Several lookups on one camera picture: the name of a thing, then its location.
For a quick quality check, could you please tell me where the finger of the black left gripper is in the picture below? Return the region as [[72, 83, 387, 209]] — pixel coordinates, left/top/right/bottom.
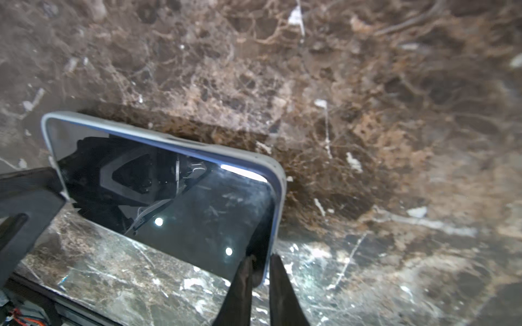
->
[[1, 167, 66, 285]]

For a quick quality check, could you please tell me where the light blue phone case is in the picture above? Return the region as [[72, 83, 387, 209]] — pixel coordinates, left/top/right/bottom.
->
[[40, 111, 288, 286]]

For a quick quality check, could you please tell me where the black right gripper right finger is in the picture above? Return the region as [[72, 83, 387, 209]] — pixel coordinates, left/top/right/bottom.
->
[[269, 254, 310, 326]]

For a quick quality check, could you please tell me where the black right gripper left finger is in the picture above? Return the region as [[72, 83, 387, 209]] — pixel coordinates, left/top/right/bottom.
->
[[212, 256, 253, 326]]

